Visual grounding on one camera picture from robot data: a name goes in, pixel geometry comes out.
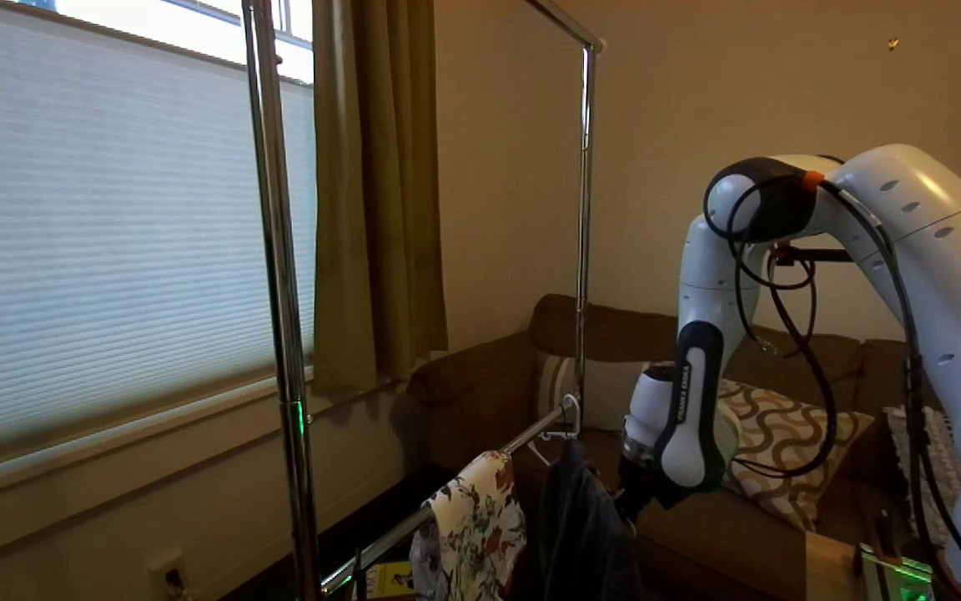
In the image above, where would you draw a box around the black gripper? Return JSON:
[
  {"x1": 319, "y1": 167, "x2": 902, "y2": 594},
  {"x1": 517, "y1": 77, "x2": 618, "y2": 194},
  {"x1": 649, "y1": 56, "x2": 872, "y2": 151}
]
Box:
[{"x1": 611, "y1": 443, "x2": 677, "y2": 526}]

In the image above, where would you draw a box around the dark blue garment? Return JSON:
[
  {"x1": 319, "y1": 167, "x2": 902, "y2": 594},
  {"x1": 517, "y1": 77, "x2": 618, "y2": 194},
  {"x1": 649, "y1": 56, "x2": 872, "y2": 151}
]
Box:
[{"x1": 528, "y1": 438, "x2": 647, "y2": 601}]

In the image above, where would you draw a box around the white grey striped cushion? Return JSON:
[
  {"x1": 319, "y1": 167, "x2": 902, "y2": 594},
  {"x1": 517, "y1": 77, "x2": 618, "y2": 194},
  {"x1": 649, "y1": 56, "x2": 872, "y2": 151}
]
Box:
[{"x1": 534, "y1": 350, "x2": 653, "y2": 440}]

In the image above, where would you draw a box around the brown fabric sofa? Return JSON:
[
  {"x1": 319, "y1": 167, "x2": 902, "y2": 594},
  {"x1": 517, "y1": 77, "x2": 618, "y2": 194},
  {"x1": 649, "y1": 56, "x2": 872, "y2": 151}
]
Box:
[{"x1": 394, "y1": 291, "x2": 951, "y2": 601}]

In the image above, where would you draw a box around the floral print garment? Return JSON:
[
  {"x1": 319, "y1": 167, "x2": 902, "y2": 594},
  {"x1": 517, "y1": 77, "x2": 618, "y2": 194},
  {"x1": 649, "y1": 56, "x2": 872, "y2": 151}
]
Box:
[{"x1": 411, "y1": 449, "x2": 530, "y2": 601}]

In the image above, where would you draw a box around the wave patterned cushion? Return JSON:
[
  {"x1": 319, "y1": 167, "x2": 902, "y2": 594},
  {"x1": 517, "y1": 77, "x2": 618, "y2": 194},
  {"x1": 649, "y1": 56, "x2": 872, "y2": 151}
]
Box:
[{"x1": 710, "y1": 378, "x2": 877, "y2": 536}]

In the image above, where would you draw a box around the beige cardboard box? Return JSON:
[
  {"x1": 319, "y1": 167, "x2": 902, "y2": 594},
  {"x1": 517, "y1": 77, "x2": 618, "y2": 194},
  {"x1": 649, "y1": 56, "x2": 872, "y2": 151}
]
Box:
[{"x1": 799, "y1": 531, "x2": 866, "y2": 601}]

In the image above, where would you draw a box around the yellow white paper tag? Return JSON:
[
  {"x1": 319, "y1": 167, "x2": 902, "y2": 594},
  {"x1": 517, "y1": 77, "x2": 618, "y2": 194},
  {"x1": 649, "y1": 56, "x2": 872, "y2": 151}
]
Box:
[{"x1": 368, "y1": 558, "x2": 418, "y2": 601}]

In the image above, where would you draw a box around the white knitted cushion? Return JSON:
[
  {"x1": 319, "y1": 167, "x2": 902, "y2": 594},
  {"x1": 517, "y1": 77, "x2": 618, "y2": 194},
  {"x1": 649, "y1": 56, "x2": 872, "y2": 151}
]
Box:
[{"x1": 881, "y1": 401, "x2": 961, "y2": 543}]

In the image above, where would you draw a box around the clear green lit panel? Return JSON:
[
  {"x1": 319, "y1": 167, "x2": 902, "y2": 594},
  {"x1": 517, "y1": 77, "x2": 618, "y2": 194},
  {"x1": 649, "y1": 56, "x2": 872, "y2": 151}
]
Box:
[{"x1": 857, "y1": 543, "x2": 942, "y2": 601}]

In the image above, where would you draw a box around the olive window curtain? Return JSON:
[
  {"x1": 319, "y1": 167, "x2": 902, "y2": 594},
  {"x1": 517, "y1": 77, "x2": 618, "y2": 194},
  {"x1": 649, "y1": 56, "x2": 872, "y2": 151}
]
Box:
[{"x1": 311, "y1": 0, "x2": 450, "y2": 401}]

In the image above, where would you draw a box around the chrome clothes rack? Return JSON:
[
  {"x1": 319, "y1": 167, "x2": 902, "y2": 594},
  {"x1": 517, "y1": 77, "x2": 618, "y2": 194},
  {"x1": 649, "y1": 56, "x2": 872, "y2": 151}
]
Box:
[{"x1": 240, "y1": 0, "x2": 607, "y2": 601}]

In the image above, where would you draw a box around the white cellular window blind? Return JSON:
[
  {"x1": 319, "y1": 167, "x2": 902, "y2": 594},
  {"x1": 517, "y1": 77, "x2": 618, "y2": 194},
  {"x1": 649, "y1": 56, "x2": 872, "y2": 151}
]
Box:
[{"x1": 0, "y1": 0, "x2": 319, "y2": 465}]

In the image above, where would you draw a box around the bright window pane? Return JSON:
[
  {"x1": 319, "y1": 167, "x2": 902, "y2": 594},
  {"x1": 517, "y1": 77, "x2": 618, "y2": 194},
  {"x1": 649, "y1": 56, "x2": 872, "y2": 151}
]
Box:
[{"x1": 10, "y1": 0, "x2": 317, "y2": 88}]

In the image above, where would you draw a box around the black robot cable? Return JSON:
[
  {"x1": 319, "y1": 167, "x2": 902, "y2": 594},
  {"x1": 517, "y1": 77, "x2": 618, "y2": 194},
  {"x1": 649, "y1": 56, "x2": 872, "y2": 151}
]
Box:
[{"x1": 700, "y1": 164, "x2": 961, "y2": 598}]

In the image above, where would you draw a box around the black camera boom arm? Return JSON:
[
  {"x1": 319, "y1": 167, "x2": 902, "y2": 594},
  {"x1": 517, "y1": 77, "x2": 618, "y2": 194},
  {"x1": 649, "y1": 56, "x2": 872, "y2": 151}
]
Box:
[{"x1": 767, "y1": 244, "x2": 855, "y2": 272}]

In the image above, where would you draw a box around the white wall outlet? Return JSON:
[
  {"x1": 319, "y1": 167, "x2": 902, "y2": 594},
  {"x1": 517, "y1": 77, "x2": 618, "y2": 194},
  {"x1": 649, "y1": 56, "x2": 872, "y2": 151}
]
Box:
[{"x1": 146, "y1": 548, "x2": 193, "y2": 601}]

